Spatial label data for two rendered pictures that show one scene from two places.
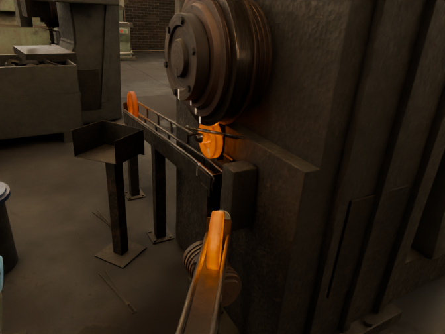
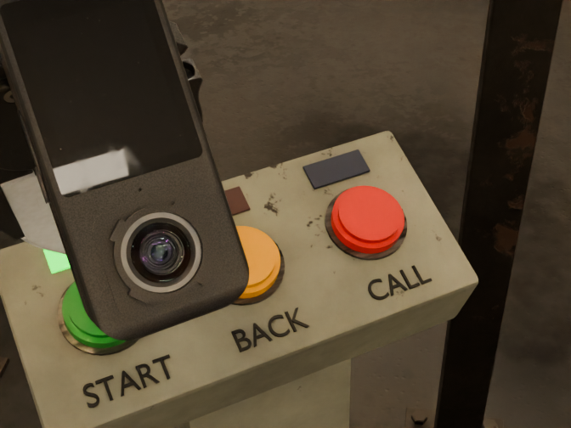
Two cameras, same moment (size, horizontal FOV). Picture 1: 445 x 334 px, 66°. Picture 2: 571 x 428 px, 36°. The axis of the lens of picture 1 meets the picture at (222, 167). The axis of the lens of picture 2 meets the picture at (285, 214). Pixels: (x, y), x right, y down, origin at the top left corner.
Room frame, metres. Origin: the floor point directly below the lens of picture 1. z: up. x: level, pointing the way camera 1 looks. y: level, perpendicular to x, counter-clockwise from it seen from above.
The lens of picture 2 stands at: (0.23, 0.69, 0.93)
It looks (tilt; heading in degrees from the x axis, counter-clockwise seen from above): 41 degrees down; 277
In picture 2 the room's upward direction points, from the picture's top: 2 degrees counter-clockwise
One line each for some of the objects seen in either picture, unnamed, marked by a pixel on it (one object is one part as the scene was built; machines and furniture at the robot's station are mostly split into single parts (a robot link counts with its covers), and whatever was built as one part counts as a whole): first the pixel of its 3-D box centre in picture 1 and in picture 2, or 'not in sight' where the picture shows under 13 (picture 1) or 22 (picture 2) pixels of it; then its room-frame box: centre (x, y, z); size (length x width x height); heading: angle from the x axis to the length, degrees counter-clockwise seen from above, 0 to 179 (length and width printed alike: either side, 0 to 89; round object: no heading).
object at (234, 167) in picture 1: (238, 195); not in sight; (1.06, -0.06, 0.68); 0.11 x 0.08 x 0.24; 120
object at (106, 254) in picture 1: (113, 195); not in sight; (1.55, 0.56, 0.36); 0.26 x 0.20 x 0.72; 65
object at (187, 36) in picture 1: (184, 58); not in sight; (1.20, 0.15, 1.11); 0.28 x 0.06 x 0.28; 30
